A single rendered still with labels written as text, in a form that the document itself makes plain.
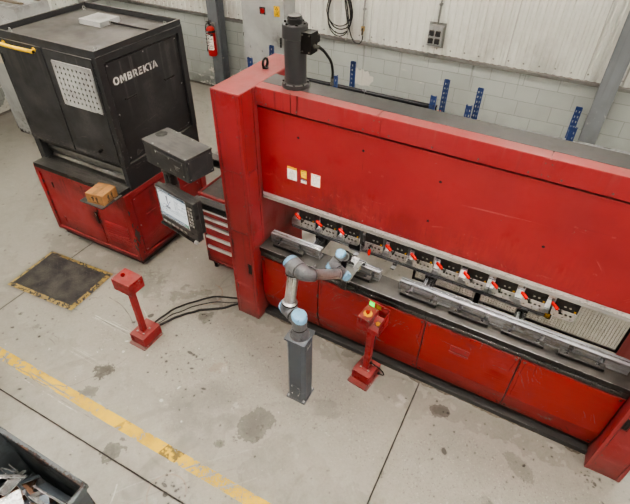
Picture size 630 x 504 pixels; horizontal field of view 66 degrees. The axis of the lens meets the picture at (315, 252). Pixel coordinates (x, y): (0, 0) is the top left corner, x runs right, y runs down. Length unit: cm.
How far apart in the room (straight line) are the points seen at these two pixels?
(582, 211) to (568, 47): 438
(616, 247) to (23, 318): 509
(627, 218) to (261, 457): 299
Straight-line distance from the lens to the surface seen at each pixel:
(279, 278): 447
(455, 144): 315
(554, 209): 324
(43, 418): 477
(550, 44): 740
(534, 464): 442
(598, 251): 337
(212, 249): 530
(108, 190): 500
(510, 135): 323
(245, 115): 365
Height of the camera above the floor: 366
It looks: 41 degrees down
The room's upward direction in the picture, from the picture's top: 1 degrees clockwise
